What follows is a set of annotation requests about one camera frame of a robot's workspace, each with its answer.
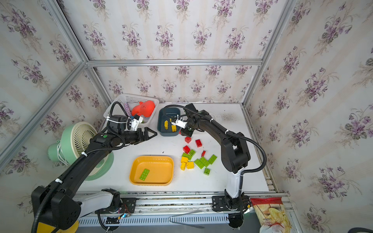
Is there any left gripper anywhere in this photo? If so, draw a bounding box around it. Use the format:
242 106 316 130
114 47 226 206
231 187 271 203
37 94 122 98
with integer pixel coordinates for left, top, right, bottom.
118 127 157 145

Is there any yellow arched lego brick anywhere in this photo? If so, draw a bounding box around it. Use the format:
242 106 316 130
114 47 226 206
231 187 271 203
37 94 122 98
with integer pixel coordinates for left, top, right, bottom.
164 120 169 130

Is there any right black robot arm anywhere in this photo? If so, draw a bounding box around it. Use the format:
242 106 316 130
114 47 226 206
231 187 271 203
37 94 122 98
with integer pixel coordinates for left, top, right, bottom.
168 103 268 228

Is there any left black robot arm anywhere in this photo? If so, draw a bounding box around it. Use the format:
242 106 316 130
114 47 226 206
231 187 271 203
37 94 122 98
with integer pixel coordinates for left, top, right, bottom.
31 113 157 233

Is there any dark blue plastic tray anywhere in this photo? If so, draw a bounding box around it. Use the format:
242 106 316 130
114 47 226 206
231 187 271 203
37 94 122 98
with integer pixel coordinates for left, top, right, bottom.
157 107 180 136

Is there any green lego brick small square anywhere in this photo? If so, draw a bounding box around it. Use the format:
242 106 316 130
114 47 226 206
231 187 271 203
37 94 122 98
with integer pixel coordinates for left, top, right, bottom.
188 150 196 156

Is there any red toy in basket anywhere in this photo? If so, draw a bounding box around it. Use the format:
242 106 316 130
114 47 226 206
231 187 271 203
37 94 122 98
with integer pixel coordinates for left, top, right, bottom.
131 101 155 117

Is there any white perforated basket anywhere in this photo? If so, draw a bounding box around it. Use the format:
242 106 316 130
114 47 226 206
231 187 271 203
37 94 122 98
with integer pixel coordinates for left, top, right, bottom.
103 93 160 124

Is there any purple bottle in basket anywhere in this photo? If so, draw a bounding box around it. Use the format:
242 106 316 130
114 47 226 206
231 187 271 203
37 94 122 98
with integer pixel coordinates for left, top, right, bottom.
123 103 132 117

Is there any yellow plastic tray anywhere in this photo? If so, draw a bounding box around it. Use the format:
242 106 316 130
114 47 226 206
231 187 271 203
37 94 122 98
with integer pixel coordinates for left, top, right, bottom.
129 155 174 186

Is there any green lego plate long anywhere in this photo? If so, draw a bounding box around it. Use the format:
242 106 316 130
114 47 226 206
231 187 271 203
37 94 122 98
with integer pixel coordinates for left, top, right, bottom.
194 159 206 169

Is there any green desk fan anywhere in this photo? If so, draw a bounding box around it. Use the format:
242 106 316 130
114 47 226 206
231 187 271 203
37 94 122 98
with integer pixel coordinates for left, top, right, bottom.
47 121 114 181

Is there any snack bag red top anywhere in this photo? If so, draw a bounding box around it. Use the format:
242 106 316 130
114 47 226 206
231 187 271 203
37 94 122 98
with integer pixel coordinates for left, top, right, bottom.
251 197 292 233

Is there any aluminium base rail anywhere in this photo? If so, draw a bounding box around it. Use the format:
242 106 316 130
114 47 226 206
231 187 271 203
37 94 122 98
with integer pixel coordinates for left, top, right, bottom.
79 192 299 230

